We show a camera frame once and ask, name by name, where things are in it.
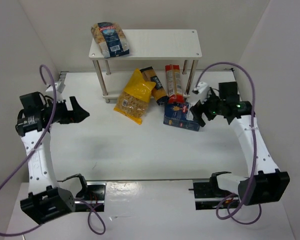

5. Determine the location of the blue clear pasta bag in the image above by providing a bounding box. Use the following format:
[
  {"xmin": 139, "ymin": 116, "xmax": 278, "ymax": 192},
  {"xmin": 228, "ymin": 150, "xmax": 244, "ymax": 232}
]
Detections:
[{"xmin": 90, "ymin": 22, "xmax": 130, "ymax": 59}]

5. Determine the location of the white two-tier shelf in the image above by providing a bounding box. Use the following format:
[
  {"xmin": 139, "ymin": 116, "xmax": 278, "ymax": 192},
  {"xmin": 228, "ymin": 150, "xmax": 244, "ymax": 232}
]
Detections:
[{"xmin": 88, "ymin": 29, "xmax": 202, "ymax": 103}]

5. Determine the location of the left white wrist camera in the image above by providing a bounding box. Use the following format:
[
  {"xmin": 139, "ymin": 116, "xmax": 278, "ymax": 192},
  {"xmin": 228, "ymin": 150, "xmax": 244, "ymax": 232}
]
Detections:
[{"xmin": 45, "ymin": 81, "xmax": 66, "ymax": 102}]

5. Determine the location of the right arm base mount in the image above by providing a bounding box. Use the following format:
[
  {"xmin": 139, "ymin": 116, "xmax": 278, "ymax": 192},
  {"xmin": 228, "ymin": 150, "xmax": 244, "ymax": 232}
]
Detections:
[{"xmin": 188, "ymin": 178, "xmax": 231, "ymax": 211}]

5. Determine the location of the yellow macaroni bag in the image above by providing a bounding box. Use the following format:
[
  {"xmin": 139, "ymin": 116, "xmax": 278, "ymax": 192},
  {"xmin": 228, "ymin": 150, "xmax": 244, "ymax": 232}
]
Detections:
[{"xmin": 113, "ymin": 68, "xmax": 156, "ymax": 125}]

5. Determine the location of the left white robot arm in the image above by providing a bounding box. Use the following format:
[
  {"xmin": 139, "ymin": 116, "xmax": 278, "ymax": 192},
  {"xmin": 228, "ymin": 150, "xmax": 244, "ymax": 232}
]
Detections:
[{"xmin": 15, "ymin": 91, "xmax": 90, "ymax": 225}]

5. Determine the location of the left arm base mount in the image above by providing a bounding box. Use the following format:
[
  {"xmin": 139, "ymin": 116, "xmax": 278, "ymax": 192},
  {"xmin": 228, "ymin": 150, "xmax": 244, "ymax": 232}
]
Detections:
[{"xmin": 75, "ymin": 181, "xmax": 107, "ymax": 212}]

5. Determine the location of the yellow spaghetti pack blue label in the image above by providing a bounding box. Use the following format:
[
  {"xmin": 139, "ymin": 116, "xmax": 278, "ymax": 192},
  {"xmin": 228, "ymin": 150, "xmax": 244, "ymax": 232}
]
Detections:
[{"xmin": 140, "ymin": 66, "xmax": 169, "ymax": 106}]

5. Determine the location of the red spaghetti pack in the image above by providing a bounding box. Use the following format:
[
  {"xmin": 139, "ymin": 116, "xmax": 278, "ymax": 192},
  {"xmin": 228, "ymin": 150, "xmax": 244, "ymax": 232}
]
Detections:
[{"xmin": 165, "ymin": 64, "xmax": 185, "ymax": 104}]

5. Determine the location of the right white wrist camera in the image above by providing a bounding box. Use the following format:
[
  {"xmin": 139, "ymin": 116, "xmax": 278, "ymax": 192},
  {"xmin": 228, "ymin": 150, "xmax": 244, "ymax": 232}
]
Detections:
[{"xmin": 192, "ymin": 81, "xmax": 211, "ymax": 104}]

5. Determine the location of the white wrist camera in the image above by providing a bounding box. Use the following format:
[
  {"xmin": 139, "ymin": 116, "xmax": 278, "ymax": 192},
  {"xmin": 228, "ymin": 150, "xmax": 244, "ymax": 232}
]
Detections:
[
  {"xmin": 192, "ymin": 81, "xmax": 211, "ymax": 104},
  {"xmin": 45, "ymin": 81, "xmax": 66, "ymax": 102}
]

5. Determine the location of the blue Barilla pasta box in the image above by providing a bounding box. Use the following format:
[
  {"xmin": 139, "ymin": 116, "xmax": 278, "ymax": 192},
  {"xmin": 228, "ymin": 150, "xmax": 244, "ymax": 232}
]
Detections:
[{"xmin": 163, "ymin": 102, "xmax": 201, "ymax": 132}]

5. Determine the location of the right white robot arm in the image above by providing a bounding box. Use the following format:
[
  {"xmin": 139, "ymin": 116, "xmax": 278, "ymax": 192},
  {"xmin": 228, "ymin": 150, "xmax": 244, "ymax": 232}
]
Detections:
[{"xmin": 190, "ymin": 81, "xmax": 290, "ymax": 206}]

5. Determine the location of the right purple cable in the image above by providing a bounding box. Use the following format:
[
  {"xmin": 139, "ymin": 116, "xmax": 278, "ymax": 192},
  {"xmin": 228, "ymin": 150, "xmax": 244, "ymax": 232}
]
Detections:
[{"xmin": 196, "ymin": 61, "xmax": 263, "ymax": 225}]

